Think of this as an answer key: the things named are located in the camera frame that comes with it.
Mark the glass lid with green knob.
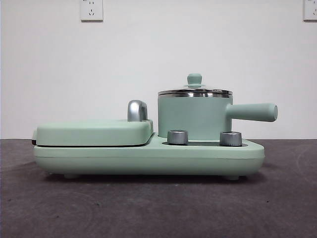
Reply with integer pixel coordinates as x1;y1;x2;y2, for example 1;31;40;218
158;72;233;98

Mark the mint green steamer pot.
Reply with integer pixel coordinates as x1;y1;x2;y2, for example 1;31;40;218
157;94;278;140

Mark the silver control knob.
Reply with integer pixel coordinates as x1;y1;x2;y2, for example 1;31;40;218
219;130;242;146
167;129;188;144

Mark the mint green breakfast maker base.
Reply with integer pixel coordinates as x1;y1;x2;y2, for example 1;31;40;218
33;131;265;179

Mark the chrome cover handle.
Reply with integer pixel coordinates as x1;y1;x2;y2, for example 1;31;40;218
127;99;149;122

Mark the white wall socket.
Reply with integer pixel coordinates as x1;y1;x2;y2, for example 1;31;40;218
80;0;104;22
303;0;317;22

